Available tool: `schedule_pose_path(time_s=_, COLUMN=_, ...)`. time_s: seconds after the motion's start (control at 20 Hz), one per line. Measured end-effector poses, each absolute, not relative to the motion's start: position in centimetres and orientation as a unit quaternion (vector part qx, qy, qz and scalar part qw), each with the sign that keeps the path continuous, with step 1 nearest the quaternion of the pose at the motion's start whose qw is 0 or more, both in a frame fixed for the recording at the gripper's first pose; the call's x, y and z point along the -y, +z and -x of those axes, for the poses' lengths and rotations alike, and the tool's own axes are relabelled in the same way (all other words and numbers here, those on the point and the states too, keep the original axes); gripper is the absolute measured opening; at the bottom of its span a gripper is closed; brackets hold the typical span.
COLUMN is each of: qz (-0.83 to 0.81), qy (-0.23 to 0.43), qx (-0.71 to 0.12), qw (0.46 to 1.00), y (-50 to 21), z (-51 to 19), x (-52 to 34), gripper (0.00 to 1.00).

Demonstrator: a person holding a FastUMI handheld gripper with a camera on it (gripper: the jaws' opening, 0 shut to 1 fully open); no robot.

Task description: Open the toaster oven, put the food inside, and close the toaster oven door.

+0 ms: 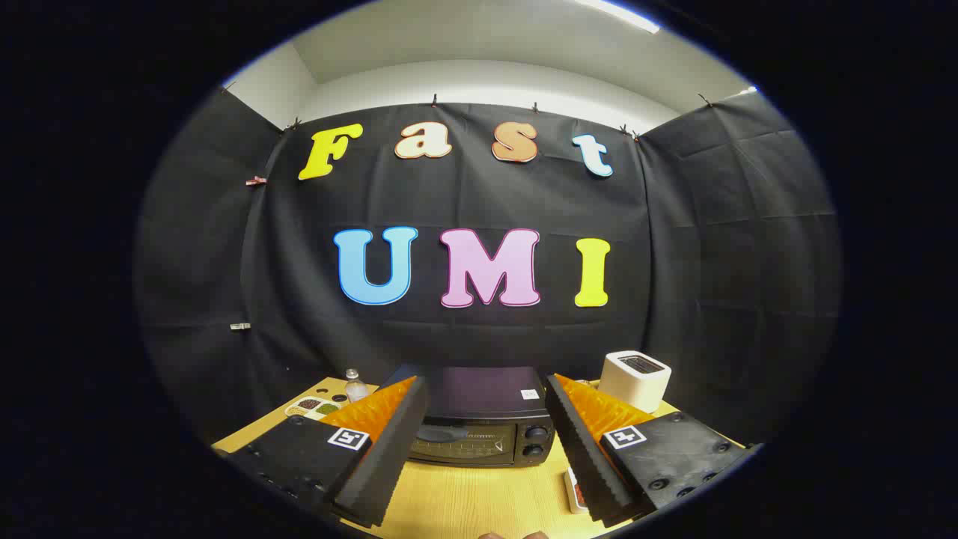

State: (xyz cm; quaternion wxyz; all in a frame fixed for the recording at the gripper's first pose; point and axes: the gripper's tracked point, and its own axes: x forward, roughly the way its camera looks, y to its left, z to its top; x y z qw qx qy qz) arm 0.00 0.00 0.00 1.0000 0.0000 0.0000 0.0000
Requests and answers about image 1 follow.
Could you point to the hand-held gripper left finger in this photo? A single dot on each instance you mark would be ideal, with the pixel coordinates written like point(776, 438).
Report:
point(397, 449)

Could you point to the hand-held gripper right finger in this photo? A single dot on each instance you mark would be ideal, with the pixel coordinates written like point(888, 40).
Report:
point(580, 449)

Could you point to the black toaster oven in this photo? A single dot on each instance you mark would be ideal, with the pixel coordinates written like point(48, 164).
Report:
point(479, 393)

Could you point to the white bread toaster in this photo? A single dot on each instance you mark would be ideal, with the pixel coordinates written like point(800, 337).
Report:
point(635, 382)

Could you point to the white rectangular tray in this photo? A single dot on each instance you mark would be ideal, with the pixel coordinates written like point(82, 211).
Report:
point(572, 479)

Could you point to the clear glass bottle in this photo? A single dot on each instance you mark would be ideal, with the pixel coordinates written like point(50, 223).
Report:
point(355, 388)

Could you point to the white divided dish with grains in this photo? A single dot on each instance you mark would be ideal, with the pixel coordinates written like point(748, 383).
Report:
point(313, 407)

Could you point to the black backdrop cloth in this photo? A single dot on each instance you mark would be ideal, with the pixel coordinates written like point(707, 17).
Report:
point(486, 337)

